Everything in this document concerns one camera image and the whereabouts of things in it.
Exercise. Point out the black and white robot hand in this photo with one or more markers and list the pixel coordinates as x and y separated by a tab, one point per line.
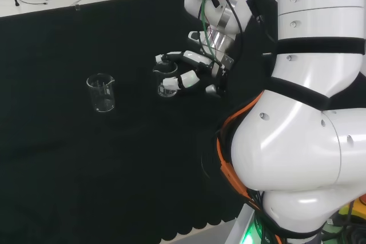
197	58

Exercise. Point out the clear glass beaker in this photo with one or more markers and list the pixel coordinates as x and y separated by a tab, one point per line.
167	93
100	104

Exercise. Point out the black bench cloth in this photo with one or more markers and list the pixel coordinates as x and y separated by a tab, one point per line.
85	155

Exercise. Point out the yellow stop button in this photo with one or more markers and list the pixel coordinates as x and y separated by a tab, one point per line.
353	212

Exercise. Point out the grey metal base plate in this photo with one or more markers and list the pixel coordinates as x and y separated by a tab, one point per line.
240	227

